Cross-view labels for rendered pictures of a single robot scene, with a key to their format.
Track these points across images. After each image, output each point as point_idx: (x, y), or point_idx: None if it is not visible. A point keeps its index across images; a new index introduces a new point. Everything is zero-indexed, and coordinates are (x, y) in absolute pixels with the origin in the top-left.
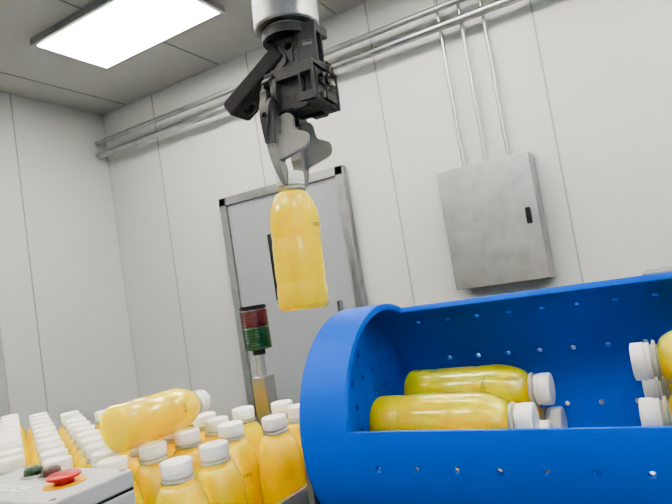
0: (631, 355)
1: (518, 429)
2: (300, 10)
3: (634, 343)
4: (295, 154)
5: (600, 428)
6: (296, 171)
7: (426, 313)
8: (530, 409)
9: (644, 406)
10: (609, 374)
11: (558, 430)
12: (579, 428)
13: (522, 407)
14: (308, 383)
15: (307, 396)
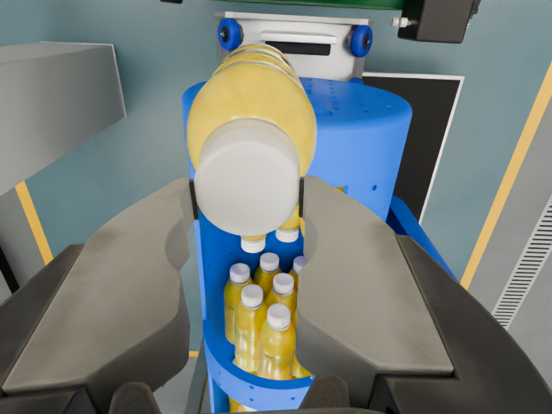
0: (269, 315)
1: (197, 251)
2: None
3: (277, 323)
4: (315, 248)
5: (200, 284)
6: (225, 230)
7: None
8: (245, 250)
9: (244, 299)
10: None
11: (198, 268)
12: (200, 276)
13: (246, 247)
14: (186, 112)
15: (183, 109)
